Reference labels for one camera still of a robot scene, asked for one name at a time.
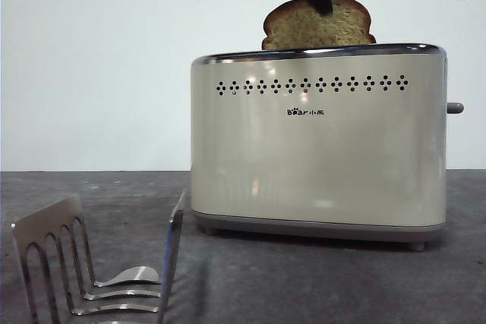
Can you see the toasted bread slice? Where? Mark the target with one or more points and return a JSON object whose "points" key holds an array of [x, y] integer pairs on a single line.
{"points": [[341, 32]]}

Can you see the grey toaster lever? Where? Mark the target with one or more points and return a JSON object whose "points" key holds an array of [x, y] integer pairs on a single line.
{"points": [[455, 108]]}

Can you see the cream two-slot toaster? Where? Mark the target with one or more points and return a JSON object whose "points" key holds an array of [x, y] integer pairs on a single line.
{"points": [[319, 157]]}

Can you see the stainless steel toast rack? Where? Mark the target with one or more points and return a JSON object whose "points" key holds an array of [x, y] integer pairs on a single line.
{"points": [[49, 217]]}

